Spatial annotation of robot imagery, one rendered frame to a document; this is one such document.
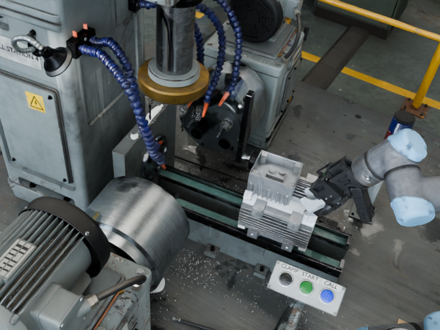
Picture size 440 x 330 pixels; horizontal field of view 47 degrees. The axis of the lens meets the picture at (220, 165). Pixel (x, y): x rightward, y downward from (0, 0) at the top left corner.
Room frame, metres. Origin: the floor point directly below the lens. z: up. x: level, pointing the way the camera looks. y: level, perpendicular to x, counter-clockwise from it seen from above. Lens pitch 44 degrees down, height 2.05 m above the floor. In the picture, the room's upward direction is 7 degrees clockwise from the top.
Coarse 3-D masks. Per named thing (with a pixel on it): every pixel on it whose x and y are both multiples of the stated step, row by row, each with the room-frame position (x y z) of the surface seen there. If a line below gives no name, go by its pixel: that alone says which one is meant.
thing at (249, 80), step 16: (224, 64) 1.40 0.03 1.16; (240, 64) 1.42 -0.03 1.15; (224, 80) 1.30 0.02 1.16; (240, 80) 1.32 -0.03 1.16; (256, 80) 1.36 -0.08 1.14; (240, 96) 1.25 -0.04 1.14; (256, 96) 1.31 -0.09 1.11; (192, 112) 1.24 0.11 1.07; (208, 112) 1.25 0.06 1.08; (224, 112) 1.23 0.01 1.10; (240, 112) 1.22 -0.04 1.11; (256, 112) 1.27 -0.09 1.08; (192, 128) 1.26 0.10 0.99; (208, 128) 1.24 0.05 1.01; (224, 128) 1.19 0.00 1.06; (208, 144) 1.24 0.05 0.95; (224, 144) 1.22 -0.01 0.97
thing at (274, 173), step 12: (264, 156) 1.00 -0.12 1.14; (276, 156) 1.01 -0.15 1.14; (252, 168) 0.94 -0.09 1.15; (264, 168) 0.98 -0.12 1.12; (276, 168) 0.99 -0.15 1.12; (288, 168) 0.99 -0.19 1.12; (300, 168) 0.97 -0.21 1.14; (252, 180) 0.92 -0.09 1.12; (264, 180) 0.91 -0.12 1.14; (276, 180) 0.94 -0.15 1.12; (288, 180) 0.95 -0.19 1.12; (264, 192) 0.91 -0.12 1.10; (276, 192) 0.90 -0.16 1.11; (288, 192) 0.89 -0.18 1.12; (288, 204) 0.89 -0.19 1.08
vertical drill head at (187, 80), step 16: (160, 16) 1.02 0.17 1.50; (176, 16) 1.01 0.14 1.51; (192, 16) 1.04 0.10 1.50; (160, 32) 1.02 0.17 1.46; (176, 32) 1.01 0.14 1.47; (192, 32) 1.04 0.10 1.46; (160, 48) 1.02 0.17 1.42; (176, 48) 1.01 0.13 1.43; (192, 48) 1.05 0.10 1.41; (144, 64) 1.08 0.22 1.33; (160, 64) 1.02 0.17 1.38; (176, 64) 1.01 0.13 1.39; (192, 64) 1.07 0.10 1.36; (144, 80) 1.01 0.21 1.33; (160, 80) 1.00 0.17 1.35; (176, 80) 1.00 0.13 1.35; (192, 80) 1.02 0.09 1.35; (208, 80) 1.05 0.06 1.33; (160, 96) 0.97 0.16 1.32; (176, 96) 0.97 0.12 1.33; (192, 96) 0.99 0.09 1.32
